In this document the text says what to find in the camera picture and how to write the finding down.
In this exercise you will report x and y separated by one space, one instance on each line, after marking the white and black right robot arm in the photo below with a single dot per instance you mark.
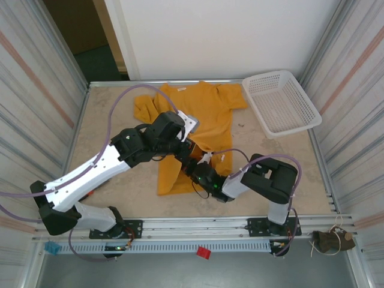
270 180

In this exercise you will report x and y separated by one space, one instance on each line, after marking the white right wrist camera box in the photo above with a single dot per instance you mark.
207 156

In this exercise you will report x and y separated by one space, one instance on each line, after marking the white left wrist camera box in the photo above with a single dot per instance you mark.
189 123

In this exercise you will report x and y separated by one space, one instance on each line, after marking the yellow t-shirt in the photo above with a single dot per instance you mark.
210 114

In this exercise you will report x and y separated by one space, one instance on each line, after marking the beige door frame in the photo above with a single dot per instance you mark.
111 36

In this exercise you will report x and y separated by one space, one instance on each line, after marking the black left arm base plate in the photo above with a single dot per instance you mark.
135 228

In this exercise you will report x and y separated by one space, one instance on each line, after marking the small red block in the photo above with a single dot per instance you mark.
203 252

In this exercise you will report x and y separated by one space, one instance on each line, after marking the white perforated plastic basket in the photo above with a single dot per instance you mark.
282 105

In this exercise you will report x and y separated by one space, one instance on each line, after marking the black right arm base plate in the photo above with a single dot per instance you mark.
255 225

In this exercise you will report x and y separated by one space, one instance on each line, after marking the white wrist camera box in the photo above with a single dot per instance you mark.
189 123
207 156

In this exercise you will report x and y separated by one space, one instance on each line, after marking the aluminium table edge rail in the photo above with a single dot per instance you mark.
120 83

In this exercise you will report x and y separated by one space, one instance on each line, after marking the small blue block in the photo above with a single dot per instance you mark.
52 248

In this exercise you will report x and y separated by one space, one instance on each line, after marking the aluminium mounting rail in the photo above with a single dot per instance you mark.
195 228

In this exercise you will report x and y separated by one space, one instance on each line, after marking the small circuit board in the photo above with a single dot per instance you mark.
280 245
117 248

